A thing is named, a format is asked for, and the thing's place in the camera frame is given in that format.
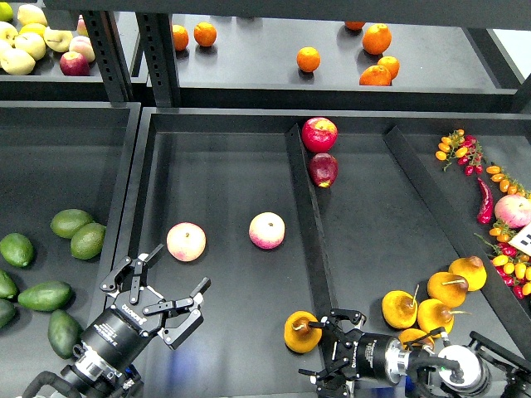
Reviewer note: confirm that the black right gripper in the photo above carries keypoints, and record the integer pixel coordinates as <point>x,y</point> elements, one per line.
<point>356,355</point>

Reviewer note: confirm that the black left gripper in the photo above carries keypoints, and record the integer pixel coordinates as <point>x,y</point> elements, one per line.
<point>133,320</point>

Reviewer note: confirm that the dark green avocado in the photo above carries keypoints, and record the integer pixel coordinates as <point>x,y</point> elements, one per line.
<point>63,333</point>

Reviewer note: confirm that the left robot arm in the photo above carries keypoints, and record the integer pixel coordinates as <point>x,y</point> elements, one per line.
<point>83,378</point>

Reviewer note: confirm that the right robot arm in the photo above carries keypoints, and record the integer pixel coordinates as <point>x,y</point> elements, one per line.
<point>434,366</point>

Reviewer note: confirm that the yellow pear bottom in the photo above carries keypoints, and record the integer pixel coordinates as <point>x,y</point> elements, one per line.
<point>415,336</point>

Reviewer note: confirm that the light green avocado lower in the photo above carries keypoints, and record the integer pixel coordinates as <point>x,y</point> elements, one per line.
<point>88,241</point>

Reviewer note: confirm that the light green avocado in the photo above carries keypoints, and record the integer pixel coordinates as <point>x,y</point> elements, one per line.
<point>88,241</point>
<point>67,222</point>

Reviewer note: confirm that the green avocado lying flat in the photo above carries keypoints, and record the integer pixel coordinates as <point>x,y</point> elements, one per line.
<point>46,296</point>

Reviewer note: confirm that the light green avocado upper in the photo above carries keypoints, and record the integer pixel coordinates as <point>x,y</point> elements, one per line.
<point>67,222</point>

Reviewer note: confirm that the avocado at edge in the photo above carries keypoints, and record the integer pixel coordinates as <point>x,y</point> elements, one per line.
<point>7,312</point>
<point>8,288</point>

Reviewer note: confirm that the avocado at lower left edge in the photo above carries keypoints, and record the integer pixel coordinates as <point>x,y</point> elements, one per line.
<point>7,312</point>

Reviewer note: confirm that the green avocado far left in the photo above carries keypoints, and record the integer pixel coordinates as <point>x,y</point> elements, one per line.
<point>17,250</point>

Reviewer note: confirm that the pink apple left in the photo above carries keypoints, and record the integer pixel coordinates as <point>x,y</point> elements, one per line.
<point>186,241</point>

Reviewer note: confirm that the pink apple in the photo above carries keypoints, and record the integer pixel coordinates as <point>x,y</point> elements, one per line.
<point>186,241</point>
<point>267,230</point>

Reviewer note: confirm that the black tray divider centre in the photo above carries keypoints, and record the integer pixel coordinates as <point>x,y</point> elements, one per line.
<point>311,226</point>

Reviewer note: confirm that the black tray divider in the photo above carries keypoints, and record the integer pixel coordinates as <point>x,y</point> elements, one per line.
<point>311,226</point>
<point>453,199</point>

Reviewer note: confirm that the pink apple centre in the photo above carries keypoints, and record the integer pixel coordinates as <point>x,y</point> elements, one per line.
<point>267,230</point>

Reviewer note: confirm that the black middle tray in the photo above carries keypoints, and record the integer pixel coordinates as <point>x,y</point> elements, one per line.
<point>218,170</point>

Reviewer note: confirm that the black tray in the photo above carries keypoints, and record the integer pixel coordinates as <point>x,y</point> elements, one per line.
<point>218,170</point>
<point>57,156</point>

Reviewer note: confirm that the black left tray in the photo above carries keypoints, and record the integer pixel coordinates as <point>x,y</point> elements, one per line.
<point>57,156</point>

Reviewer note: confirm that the dark red apple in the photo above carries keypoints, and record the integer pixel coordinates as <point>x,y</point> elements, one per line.
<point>323,169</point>

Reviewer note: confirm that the lower cherry tomato bunch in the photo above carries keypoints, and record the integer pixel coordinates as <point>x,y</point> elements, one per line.
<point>511,264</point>

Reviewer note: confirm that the cherry tomato bunch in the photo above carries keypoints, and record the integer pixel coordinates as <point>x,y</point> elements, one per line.
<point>461,149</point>
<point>511,264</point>

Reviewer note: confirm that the red chili pepper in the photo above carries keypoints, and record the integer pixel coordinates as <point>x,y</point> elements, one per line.
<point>486,210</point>

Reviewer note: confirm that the bright red apple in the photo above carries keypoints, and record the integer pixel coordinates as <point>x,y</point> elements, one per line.
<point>319,134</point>

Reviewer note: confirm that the white label card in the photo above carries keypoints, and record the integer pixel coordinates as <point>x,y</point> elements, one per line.
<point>522,240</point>

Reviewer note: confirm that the black tray divider right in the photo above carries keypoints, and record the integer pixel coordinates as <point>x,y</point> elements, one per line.
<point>453,199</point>

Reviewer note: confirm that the pink apple right edge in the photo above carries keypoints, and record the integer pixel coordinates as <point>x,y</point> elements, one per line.
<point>513,210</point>

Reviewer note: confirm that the upper cherry tomato bunch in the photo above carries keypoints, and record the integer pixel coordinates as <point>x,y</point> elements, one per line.
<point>461,149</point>

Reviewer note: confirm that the red apple on shelf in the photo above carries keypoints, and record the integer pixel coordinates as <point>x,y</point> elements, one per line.
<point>73,63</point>

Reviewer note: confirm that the pale peach on shelf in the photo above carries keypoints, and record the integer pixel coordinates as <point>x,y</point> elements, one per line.
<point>82,45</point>

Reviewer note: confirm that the yellow apple front left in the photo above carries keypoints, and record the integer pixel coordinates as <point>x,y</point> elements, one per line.
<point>17,62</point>

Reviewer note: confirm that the orange front right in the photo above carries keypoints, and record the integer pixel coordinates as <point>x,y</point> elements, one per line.
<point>376,75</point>

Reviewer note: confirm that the orange partly behind post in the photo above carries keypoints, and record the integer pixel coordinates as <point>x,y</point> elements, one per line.
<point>180,37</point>

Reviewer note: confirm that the right black shelf post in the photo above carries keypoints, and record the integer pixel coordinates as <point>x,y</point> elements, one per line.
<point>156,39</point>

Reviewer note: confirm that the black shelf post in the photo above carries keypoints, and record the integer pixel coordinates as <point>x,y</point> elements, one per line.
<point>109,55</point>
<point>156,39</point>

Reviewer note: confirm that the left black shelf post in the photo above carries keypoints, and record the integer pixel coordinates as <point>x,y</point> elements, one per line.
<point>109,55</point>

